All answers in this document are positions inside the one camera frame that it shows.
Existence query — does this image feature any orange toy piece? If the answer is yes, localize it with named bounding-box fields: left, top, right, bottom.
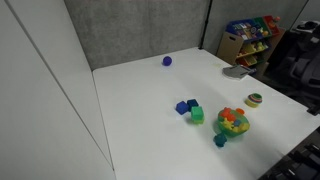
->
left=219, top=107, right=238, bottom=122

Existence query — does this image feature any teal toy block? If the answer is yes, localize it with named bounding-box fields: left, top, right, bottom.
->
left=213, top=132, right=228, bottom=148

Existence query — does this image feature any purple ball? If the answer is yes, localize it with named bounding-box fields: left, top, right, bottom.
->
left=162, top=55, right=173, bottom=67

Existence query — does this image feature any large green bowl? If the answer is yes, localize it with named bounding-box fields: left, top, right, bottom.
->
left=216, top=109, right=251, bottom=138

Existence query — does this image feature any blue storage bin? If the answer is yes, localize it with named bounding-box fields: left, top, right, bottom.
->
left=226, top=19, right=257, bottom=42

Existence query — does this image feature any yellow toy piece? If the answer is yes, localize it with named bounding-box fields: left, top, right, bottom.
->
left=221, top=118, right=236, bottom=130

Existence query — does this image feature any black pole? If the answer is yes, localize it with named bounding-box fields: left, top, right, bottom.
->
left=198, top=0, right=214, bottom=50

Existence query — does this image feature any red storage bin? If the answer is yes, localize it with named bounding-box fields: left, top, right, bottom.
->
left=263, top=14, right=281, bottom=34

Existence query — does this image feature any yellow storage bin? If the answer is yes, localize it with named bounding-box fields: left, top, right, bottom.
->
left=239, top=43, right=258, bottom=56

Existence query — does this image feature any wooden toy shelf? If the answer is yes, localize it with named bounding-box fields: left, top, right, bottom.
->
left=216, top=14, right=287, bottom=68

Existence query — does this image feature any green storage bin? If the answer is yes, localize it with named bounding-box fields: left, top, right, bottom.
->
left=251, top=17, right=273, bottom=36

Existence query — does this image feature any dark blue cube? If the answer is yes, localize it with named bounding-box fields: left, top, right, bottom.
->
left=186, top=98, right=200, bottom=112

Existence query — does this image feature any green cube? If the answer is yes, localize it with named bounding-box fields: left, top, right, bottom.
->
left=190, top=106, right=205, bottom=122

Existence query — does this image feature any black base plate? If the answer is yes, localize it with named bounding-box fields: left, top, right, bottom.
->
left=258, top=128, right=320, bottom=180

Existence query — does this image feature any small yellow bowl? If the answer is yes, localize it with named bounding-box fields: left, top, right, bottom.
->
left=244, top=98, right=262, bottom=109

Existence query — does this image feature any grey metal plate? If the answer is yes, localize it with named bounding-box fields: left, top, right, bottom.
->
left=222, top=64, right=256, bottom=81

